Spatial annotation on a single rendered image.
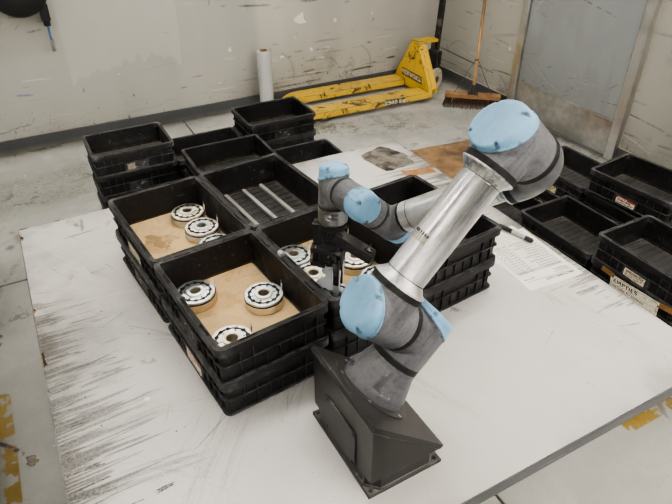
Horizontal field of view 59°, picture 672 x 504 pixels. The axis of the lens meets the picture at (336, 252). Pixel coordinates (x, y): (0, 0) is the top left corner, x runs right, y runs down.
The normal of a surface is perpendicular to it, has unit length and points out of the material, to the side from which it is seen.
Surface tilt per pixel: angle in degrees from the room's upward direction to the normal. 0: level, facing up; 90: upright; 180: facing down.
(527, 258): 0
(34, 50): 90
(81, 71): 90
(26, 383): 0
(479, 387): 0
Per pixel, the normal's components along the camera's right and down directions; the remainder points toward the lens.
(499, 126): -0.58, -0.47
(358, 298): -0.73, -0.26
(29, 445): 0.00, -0.82
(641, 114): -0.88, 0.27
